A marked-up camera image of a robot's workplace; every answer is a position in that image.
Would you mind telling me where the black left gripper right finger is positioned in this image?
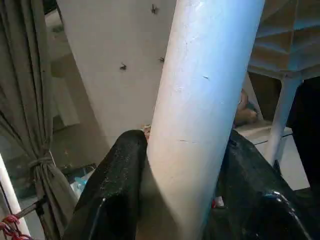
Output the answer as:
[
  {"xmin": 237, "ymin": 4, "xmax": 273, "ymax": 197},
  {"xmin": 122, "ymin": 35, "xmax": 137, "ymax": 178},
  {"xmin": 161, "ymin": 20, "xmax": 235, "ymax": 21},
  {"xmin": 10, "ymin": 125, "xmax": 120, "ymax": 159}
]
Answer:
[{"xmin": 207, "ymin": 128, "xmax": 313, "ymax": 240}]

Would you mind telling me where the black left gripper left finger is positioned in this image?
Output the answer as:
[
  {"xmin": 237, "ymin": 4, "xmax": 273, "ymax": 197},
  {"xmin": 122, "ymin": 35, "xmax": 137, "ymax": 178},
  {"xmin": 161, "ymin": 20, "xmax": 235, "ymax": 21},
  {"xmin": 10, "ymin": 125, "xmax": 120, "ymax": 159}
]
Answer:
[{"xmin": 61, "ymin": 129, "xmax": 148, "ymax": 240}]

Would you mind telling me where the white plastic table leg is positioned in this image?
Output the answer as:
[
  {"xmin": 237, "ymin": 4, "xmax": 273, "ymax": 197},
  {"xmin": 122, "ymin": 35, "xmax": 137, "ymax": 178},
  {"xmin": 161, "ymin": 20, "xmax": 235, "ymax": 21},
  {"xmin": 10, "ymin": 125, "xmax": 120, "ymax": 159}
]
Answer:
[
  {"xmin": 146, "ymin": 0, "xmax": 266, "ymax": 240},
  {"xmin": 263, "ymin": 74, "xmax": 305, "ymax": 162}
]

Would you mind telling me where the white plastic table top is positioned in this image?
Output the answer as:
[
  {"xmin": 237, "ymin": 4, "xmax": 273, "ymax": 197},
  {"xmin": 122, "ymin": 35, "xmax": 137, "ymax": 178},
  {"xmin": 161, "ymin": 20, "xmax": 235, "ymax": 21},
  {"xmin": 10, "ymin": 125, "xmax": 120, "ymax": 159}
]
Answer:
[{"xmin": 246, "ymin": 0, "xmax": 320, "ymax": 81}]

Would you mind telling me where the light blue plastic container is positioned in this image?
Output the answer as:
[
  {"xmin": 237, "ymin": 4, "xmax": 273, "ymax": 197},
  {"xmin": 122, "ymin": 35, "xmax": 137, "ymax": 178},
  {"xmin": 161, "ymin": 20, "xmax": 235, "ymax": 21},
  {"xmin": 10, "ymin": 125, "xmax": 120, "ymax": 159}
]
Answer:
[{"xmin": 69, "ymin": 172, "xmax": 90, "ymax": 194}]

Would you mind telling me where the white round pole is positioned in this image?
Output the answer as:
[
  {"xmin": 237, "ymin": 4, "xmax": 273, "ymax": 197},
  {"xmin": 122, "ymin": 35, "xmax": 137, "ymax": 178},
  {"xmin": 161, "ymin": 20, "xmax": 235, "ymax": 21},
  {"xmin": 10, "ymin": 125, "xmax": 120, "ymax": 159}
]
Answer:
[{"xmin": 0, "ymin": 152, "xmax": 31, "ymax": 238}]

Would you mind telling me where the olive green curtain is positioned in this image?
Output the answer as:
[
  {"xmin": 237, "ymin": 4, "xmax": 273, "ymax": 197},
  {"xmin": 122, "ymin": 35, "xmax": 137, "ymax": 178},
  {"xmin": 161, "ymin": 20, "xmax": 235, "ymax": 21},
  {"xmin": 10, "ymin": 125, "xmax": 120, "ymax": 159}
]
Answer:
[{"xmin": 0, "ymin": 0, "xmax": 76, "ymax": 240}]

